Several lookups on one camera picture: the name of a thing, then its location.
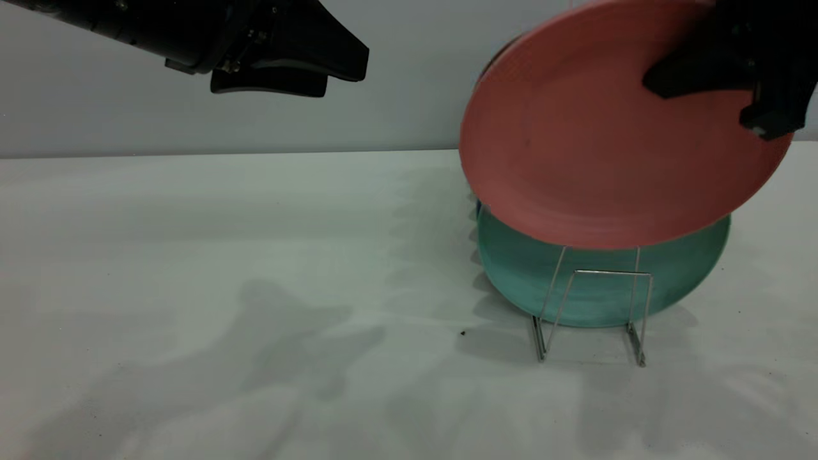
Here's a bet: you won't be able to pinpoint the pink round plate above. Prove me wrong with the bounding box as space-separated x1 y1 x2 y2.
459 0 795 250

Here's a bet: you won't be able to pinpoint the green round plate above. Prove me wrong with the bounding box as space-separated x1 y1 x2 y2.
477 202 732 329

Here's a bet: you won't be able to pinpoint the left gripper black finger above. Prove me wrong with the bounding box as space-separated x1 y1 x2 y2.
252 0 371 82
210 65 329 98

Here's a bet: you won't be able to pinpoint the silver wire plate rack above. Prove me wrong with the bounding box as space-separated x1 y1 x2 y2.
529 246 654 369

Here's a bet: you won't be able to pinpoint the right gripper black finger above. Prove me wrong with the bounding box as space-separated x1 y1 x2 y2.
642 41 762 100

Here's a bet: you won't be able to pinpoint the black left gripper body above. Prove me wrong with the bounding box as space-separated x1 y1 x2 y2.
137 0 277 75

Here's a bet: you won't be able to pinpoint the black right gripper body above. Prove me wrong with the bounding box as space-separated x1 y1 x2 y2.
700 0 818 142

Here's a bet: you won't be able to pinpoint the dark purple round plate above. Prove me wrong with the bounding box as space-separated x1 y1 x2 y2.
481 37 521 81

